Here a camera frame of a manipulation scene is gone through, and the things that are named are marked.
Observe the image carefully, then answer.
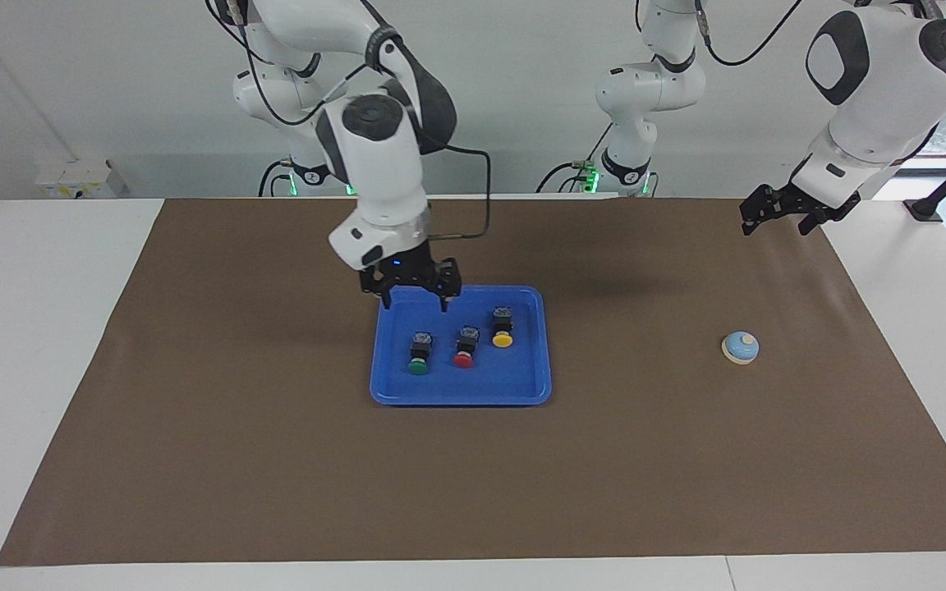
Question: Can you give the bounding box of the brown table mat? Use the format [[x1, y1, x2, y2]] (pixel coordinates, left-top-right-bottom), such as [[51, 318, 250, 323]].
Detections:
[[0, 197, 946, 567]]

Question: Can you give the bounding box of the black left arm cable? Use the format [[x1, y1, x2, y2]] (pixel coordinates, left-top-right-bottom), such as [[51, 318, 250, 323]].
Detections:
[[693, 0, 806, 67]]

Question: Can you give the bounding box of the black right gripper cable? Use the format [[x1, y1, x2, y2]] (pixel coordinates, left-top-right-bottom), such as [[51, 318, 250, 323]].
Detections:
[[227, 0, 493, 241]]

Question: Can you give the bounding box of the green push button switch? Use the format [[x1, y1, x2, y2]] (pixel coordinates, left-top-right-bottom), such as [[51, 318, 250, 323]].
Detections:
[[406, 331, 434, 377]]

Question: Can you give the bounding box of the white wall socket box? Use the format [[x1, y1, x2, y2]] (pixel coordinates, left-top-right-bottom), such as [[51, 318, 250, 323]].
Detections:
[[35, 159, 117, 199]]

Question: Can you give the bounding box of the black base cable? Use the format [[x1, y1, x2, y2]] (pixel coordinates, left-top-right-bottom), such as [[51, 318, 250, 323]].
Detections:
[[257, 158, 295, 198], [535, 123, 613, 195]]

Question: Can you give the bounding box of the red push button switch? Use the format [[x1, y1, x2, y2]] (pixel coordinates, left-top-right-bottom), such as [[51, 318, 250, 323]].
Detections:
[[452, 326, 480, 369]]

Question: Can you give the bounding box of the black right base cable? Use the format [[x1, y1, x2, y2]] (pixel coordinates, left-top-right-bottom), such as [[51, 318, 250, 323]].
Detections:
[[257, 158, 295, 198]]

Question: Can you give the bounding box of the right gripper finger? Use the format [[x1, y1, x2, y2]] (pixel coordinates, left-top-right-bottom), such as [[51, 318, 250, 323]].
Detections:
[[359, 268, 397, 312], [432, 257, 463, 315]]

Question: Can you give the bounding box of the blue plastic tray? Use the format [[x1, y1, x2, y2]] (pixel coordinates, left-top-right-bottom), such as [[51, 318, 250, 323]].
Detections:
[[369, 284, 553, 407]]

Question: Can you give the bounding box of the black left base cable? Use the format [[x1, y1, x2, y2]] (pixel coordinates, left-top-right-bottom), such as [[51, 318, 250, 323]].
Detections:
[[535, 123, 613, 195]]

